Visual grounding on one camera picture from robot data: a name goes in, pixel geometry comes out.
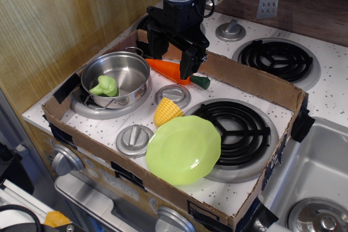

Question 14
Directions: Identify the front left grey burner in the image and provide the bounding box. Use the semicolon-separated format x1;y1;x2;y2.
70;79;152;120

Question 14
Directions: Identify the black burner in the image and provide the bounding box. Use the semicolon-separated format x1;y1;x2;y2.
132;14;206;37
232;37;321;91
186;98;279;184

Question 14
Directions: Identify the brown cardboard fence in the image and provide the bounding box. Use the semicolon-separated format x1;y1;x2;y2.
42;30;307;231

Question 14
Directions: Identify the light green plastic plate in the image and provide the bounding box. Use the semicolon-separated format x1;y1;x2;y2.
146;115;221;185

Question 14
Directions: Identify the back right black burner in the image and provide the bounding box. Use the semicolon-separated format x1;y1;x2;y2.
232;37;321;91

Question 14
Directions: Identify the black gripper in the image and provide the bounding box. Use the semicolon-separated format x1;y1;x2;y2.
146;0;209;80

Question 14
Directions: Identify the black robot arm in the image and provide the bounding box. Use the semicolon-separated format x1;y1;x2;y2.
147;0;209;79

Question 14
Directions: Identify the silver sink drain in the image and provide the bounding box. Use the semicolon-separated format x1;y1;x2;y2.
286;197;347;231

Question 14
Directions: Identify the yellow toy corn piece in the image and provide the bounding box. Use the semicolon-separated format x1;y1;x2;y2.
153;97;184;127

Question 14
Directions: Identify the black cable lower left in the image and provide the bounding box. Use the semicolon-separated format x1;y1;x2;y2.
0;204;42;232

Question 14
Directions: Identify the green toy broccoli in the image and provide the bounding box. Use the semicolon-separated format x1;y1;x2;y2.
89;76;118;97

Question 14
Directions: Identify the hanging metal spatula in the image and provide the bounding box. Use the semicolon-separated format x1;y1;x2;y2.
256;0;278;20

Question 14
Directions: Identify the grey stove knob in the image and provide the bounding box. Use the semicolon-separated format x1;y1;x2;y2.
155;84;191;109
115;124;153;158
215;20;246;42

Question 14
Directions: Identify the grey stove knob centre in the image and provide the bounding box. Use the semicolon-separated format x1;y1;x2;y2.
155;84;191;109

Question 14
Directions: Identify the silver oven door handle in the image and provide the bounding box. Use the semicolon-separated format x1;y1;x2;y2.
55;174;156;231

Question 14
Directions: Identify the back left black burner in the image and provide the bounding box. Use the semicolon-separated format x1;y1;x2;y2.
132;14;206;37

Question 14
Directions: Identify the grey stove knob front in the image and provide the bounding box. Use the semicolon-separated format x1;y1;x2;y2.
115;124;153;158

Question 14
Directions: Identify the orange toy carrot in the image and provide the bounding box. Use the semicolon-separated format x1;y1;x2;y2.
145;58;210;90

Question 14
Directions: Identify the grey toy sink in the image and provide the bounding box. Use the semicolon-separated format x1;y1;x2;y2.
262;117;347;231

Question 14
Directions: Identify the small steel pan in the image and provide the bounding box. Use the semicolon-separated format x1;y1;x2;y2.
81;51;151;110

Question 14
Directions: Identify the orange object lower left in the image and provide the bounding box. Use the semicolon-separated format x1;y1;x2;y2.
43;211;71;228

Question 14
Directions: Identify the front right black burner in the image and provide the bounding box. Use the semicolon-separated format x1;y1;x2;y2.
186;98;279;184

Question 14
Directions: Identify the silver oven dial left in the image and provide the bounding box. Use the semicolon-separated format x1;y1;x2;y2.
51;145;84;176

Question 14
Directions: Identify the grey stove knob back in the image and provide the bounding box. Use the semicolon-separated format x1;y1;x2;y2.
215;20;246;42

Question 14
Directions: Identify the silver oven dial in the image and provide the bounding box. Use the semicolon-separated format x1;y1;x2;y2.
51;145;84;176
155;206;196;232

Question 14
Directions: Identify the silver oven dial right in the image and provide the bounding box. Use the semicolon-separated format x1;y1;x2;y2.
155;206;196;232

